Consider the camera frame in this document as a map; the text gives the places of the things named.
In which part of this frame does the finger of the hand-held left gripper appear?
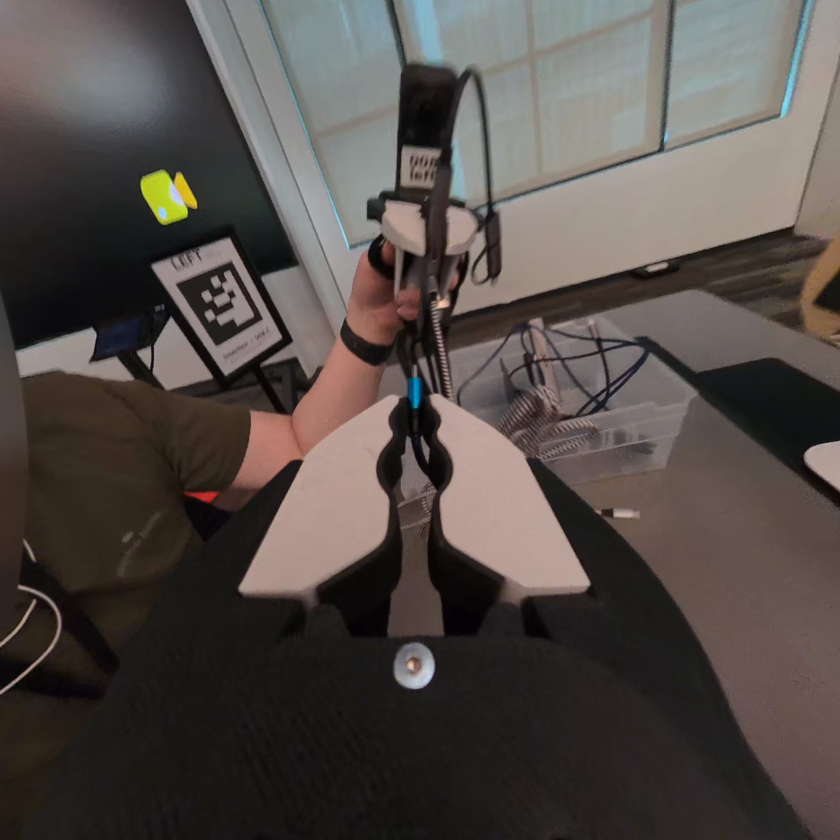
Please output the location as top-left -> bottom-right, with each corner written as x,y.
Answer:
381,200 -> 431,256
445,206 -> 478,256

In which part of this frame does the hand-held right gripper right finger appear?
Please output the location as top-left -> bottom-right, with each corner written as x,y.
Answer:
427,394 -> 592,599

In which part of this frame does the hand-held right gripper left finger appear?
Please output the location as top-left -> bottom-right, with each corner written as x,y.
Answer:
238,394 -> 411,602

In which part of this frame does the grey usb hub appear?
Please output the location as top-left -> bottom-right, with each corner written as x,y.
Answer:
420,64 -> 505,312

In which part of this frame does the black white braided usb-c cable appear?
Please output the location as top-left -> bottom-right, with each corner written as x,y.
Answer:
397,292 -> 641,534

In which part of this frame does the blue braided cable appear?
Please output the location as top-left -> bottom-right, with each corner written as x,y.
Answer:
407,325 -> 652,483

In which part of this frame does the clear plastic bin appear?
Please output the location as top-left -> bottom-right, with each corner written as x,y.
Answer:
453,315 -> 698,487

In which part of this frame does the person's left forearm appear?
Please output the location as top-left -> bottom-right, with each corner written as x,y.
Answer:
233,357 -> 388,493

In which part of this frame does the person's left hand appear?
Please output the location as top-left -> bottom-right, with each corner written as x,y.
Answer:
346,246 -> 427,345

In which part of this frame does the large grid window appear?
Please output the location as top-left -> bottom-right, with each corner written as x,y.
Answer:
259,0 -> 811,250

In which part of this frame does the framed marker sign on stand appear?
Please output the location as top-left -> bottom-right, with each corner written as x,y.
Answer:
151,228 -> 309,414

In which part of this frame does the small blue screen device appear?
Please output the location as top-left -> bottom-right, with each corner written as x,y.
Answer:
90,308 -> 172,363

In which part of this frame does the instruction board stand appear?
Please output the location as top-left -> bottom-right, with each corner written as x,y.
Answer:
799,236 -> 840,493

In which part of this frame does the large black screen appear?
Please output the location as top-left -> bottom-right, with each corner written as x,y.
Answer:
0,0 -> 299,352

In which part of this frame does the white earphone cable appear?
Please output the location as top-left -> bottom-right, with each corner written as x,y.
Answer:
0,538 -> 64,697

